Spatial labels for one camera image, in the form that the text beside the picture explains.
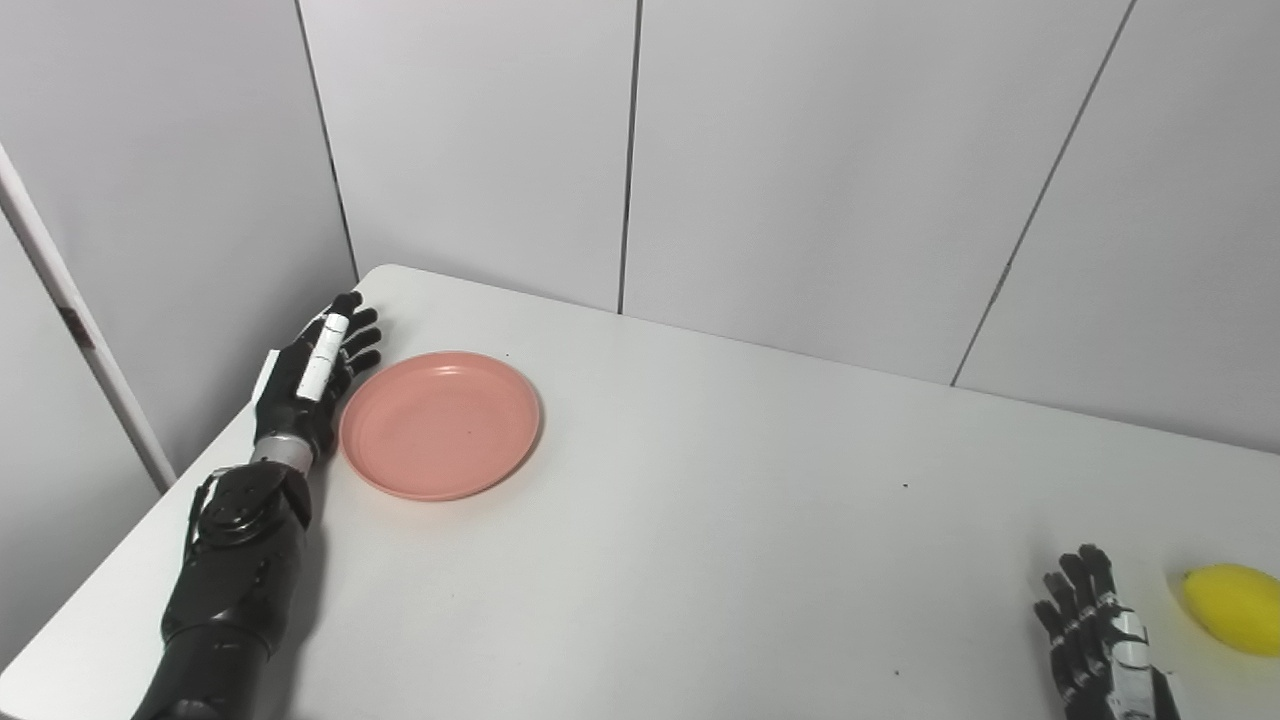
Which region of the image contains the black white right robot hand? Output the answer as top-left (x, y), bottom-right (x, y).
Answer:
top-left (1033, 544), bottom-right (1186, 720)

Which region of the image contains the pink round plate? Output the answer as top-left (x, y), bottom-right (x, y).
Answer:
top-left (338, 350), bottom-right (543, 502)

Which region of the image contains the white partition post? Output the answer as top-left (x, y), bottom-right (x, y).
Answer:
top-left (0, 145), bottom-right (179, 493)

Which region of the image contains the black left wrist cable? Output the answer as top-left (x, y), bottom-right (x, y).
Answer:
top-left (183, 470), bottom-right (226, 561)

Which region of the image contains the yellow lemon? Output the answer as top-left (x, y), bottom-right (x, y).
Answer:
top-left (1180, 563), bottom-right (1280, 658)

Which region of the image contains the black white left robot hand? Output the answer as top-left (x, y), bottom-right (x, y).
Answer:
top-left (252, 292), bottom-right (384, 463)

